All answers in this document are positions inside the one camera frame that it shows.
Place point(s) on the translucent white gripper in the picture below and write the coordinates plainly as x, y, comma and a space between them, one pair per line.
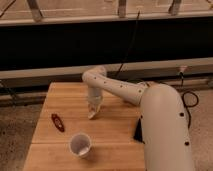
94, 97

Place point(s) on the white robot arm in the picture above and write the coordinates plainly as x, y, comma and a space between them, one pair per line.
165, 133

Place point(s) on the white sponge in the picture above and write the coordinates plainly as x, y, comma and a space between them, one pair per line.
93, 111

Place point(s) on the black smartphone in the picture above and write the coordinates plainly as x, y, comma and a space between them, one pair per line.
138, 132

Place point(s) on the white paper cup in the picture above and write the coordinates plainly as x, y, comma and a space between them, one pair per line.
80, 145

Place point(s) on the red pocket knife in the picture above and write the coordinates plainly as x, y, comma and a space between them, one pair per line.
58, 122

